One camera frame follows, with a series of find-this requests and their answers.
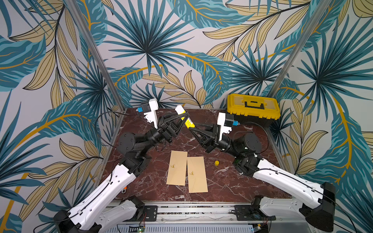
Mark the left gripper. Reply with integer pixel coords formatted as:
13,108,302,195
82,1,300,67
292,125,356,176
140,110,189,154

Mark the yellow glue stick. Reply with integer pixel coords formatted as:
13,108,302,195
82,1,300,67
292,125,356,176
175,105,195,129

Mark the manila envelope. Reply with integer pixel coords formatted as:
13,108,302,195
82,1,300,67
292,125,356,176
187,156,208,193
166,150,187,186

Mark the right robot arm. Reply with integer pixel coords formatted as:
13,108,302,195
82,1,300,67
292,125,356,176
189,124,336,233

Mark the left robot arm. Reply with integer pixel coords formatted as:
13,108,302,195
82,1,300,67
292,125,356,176
53,113,189,233

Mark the yellow black toolbox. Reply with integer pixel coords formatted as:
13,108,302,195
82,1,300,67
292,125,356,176
227,94,281,127

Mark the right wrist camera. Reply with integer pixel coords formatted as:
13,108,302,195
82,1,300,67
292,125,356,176
217,112,240,141

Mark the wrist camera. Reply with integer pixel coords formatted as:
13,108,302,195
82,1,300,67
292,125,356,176
137,99,158,129
217,112,240,141

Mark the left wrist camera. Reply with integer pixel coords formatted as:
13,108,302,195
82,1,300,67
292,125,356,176
137,99,158,129

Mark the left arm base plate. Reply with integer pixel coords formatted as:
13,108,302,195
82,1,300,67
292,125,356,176
127,205,158,222

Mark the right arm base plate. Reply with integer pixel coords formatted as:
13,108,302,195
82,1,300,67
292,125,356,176
231,205,276,222

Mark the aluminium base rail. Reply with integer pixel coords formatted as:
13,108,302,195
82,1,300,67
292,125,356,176
68,200,324,233

